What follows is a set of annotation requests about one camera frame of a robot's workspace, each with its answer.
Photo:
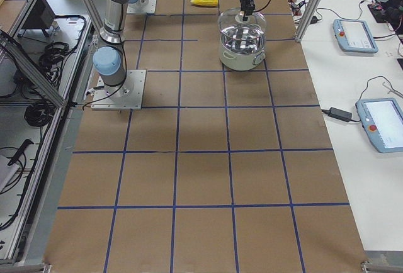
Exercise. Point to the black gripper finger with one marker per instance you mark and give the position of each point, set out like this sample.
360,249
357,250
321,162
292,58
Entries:
248,11

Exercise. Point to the glass pot lid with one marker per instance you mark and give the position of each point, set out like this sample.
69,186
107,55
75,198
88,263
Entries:
233,23

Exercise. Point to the yellow corn cob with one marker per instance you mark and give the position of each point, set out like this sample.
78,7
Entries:
205,3

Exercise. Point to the pale green steel pot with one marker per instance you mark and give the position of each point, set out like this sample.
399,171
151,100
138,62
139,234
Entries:
242,47

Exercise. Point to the far blue teach pendant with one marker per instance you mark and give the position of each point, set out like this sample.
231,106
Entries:
354,36

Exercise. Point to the blue teach pendant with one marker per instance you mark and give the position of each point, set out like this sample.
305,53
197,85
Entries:
382,121
354,36

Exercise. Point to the black power adapter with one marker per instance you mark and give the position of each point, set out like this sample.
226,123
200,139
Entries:
340,114

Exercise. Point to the near blue teach pendant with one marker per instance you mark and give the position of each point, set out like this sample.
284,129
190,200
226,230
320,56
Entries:
382,121

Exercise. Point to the aluminium frame post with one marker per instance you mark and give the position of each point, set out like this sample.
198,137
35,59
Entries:
306,19

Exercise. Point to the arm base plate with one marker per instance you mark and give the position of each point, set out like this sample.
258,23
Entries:
141,6
129,96

